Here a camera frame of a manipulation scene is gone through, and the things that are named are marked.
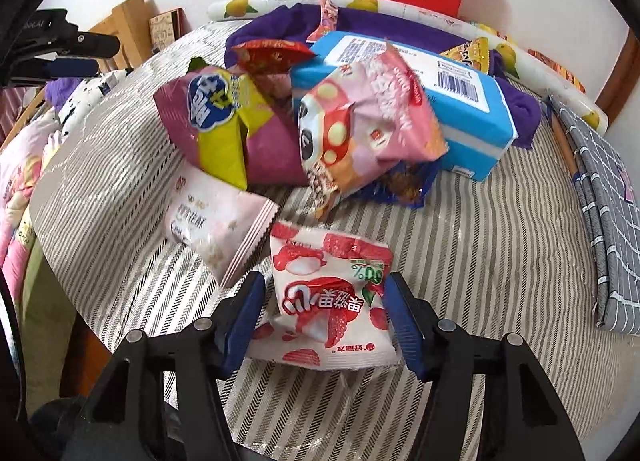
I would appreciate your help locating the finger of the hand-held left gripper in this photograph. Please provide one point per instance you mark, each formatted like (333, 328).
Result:
(92, 43)
(70, 68)

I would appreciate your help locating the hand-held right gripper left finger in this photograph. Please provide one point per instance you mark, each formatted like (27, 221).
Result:
(244, 323)

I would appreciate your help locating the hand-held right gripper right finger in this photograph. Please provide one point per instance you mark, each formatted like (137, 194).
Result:
(404, 326)

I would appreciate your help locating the white red lychee jelly packet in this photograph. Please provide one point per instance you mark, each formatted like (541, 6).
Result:
(320, 291)

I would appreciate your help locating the dark blue snack packet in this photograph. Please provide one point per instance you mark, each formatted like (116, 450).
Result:
(405, 186)

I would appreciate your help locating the magenta yellow snack bag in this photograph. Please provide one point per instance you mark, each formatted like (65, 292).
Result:
(270, 151)

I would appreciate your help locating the small purple cloth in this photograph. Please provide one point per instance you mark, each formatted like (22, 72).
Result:
(62, 88)

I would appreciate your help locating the white black-dotted cloth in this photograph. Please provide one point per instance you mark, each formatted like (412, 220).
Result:
(85, 101)

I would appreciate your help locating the wooden furniture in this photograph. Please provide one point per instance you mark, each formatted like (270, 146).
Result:
(132, 26)

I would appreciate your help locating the brown box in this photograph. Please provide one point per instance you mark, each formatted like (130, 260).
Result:
(165, 31)

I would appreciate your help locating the grey striped quilt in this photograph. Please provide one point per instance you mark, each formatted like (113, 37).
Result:
(475, 251)

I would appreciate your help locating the pale pink pastry packet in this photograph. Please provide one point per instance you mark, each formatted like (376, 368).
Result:
(210, 216)

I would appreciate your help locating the pink printed bedding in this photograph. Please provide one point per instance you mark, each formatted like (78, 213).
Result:
(20, 176)

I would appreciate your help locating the white roll with lemon print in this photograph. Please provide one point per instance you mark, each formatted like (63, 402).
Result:
(240, 6)

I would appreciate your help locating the red snack packet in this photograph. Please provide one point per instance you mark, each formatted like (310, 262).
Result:
(270, 56)

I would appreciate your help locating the purple towel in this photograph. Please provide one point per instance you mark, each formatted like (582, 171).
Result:
(270, 23)

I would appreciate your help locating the pink panda snack bag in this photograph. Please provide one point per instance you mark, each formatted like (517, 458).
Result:
(380, 106)

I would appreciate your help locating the blue tissue pack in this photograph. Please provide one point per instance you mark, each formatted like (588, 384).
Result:
(475, 111)

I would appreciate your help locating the grey checked cloth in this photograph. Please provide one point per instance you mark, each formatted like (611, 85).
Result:
(610, 221)

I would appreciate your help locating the long pink candy packet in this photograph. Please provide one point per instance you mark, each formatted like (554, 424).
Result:
(327, 16)

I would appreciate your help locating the orange triangular snack packet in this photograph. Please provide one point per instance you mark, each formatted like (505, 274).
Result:
(472, 56)

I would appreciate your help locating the orange striped packet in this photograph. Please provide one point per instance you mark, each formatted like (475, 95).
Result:
(555, 68)

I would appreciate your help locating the brown wooden wall rail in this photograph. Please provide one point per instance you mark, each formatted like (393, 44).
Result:
(617, 81)

